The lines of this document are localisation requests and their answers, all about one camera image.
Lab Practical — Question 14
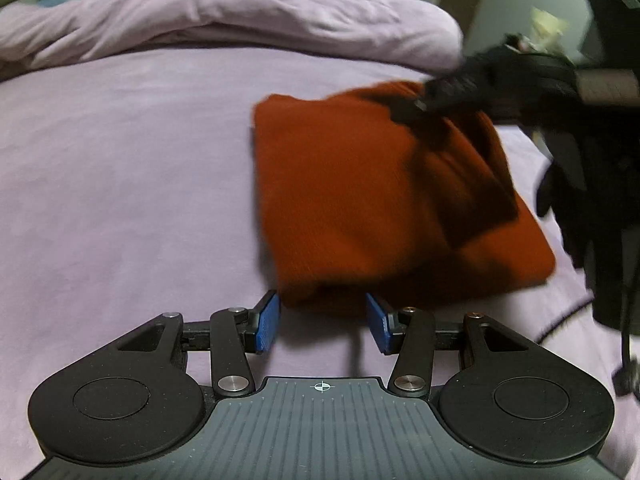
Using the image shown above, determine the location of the rust red knit cardigan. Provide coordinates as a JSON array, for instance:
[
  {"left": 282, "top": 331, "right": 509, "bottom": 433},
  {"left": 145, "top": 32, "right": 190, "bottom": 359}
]
[{"left": 254, "top": 81, "right": 555, "bottom": 307}]

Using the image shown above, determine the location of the lilac rumpled duvet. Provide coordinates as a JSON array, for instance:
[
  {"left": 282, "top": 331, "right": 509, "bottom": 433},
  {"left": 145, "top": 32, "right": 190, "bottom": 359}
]
[{"left": 1, "top": 0, "right": 463, "bottom": 77}]

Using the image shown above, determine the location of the cream paper bouquet wrap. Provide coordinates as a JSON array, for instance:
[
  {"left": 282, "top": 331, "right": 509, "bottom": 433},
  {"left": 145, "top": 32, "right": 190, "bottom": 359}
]
[{"left": 529, "top": 8, "right": 570, "bottom": 48}]

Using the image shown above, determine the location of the lilac bed sheet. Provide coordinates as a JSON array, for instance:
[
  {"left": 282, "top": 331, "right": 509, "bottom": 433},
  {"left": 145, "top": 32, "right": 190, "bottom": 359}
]
[{"left": 0, "top": 46, "right": 640, "bottom": 480}]

